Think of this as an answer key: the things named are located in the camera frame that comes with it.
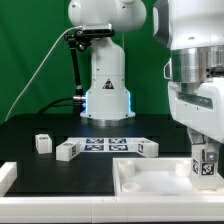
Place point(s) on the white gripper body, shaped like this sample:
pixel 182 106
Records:
pixel 205 116

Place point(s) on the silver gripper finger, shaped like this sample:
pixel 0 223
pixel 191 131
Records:
pixel 212 148
pixel 197 142

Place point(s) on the white square table top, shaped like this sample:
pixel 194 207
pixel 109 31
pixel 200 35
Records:
pixel 145 177

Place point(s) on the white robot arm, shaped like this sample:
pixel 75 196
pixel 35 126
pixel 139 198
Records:
pixel 193 30

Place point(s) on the apriltag base sheet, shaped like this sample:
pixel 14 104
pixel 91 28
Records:
pixel 116 144

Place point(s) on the white U-shaped obstacle fence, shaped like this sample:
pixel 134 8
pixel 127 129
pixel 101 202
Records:
pixel 111 209

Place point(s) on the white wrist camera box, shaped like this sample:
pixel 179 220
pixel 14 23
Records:
pixel 167 70

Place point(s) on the grey camera on mount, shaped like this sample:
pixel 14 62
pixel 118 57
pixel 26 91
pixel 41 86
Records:
pixel 97 30

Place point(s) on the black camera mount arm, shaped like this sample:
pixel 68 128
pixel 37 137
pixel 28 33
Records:
pixel 76 60

